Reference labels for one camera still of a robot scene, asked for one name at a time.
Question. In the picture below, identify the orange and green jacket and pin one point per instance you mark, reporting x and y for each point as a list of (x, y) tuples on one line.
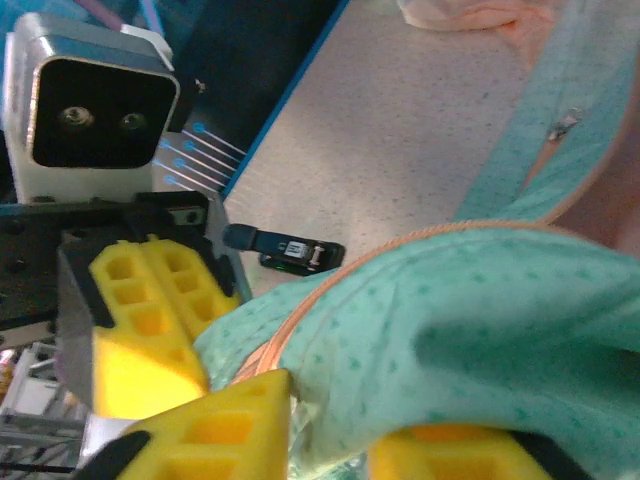
[(450, 300)]

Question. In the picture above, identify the aluminium extrusion rail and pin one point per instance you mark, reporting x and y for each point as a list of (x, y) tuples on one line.
[(30, 410)]

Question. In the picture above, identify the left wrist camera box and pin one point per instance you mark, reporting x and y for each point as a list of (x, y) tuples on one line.
[(100, 110)]

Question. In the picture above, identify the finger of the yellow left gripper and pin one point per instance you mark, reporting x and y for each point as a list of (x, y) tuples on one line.
[(200, 285), (145, 370)]

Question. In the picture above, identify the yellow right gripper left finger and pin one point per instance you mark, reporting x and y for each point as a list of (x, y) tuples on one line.
[(225, 440)]

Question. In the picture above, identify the black clip tool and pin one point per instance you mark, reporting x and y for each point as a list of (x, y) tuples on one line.
[(300, 250)]

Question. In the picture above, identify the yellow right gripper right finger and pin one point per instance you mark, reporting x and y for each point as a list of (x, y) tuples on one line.
[(460, 455)]

